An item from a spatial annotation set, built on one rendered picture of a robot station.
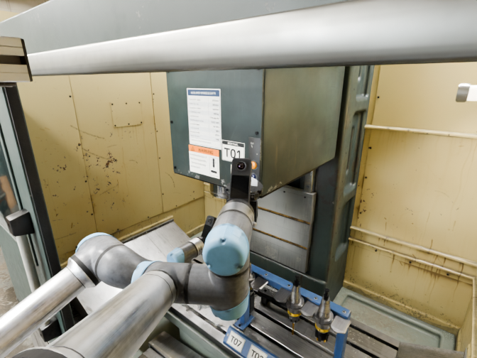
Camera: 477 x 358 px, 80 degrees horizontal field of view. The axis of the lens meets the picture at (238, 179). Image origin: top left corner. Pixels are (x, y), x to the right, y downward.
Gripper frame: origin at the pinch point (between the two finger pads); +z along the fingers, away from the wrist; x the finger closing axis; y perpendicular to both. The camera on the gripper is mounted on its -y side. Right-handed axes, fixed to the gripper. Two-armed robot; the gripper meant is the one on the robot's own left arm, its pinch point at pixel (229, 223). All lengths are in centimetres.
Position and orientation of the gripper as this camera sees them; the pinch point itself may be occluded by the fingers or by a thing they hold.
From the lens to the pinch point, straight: 138.6
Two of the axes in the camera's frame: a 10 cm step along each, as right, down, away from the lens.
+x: 7.8, 2.0, -5.9
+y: 0.1, 9.4, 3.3
